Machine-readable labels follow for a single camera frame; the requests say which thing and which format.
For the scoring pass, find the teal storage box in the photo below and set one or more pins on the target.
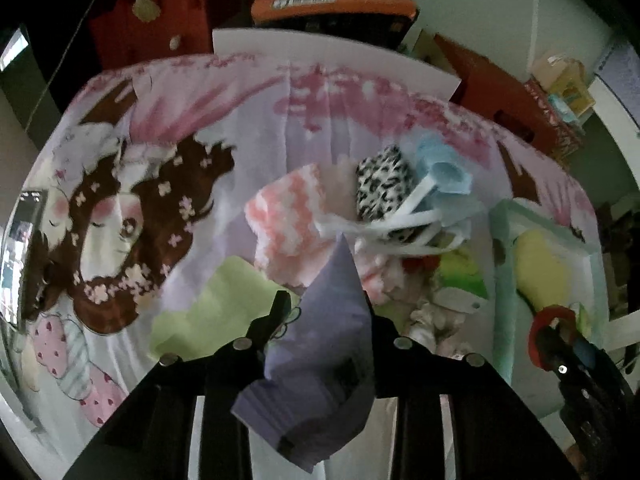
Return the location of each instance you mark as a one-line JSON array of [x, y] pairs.
[[502, 280]]

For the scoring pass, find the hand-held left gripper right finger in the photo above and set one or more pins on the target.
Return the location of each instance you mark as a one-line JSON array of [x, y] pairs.
[[385, 340]]

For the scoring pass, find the red brown box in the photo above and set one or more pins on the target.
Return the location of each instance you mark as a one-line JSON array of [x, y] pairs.
[[492, 90]]

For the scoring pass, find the red patterned gift box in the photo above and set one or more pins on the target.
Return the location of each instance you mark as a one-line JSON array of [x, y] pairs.
[[562, 125]]

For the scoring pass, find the beige plush toy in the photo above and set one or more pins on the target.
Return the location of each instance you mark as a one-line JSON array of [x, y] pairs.
[[440, 317]]

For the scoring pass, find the small cardboard box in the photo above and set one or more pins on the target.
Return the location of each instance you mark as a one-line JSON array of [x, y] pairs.
[[565, 77]]

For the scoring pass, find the light green cloth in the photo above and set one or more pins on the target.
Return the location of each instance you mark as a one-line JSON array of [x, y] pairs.
[[215, 305]]

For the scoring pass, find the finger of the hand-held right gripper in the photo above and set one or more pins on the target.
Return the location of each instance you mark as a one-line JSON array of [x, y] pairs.
[[585, 355]]

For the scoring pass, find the smartphone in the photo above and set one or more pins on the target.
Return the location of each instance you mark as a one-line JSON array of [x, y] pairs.
[[22, 255]]

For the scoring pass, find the light blue cloth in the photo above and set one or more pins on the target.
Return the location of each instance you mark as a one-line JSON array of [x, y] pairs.
[[450, 175]]

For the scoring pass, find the green plush toy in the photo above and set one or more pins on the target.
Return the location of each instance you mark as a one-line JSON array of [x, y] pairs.
[[460, 270]]

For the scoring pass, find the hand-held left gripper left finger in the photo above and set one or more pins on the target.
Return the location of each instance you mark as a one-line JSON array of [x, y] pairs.
[[265, 327]]

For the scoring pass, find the white shelf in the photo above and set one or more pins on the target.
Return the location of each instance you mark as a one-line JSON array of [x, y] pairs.
[[615, 105]]

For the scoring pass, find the purple cloth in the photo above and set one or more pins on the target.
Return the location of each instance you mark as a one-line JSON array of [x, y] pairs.
[[325, 350]]

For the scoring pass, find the red paper bag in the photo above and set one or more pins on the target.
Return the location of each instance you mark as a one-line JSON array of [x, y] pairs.
[[165, 5]]

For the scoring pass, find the leopard print scrunchie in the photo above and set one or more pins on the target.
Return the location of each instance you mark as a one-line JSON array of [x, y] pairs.
[[382, 180]]

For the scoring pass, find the pink white zigzag towel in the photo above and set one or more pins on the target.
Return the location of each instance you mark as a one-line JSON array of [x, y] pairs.
[[285, 220]]

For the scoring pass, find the orange black box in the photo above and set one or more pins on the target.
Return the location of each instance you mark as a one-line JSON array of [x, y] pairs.
[[330, 5]]

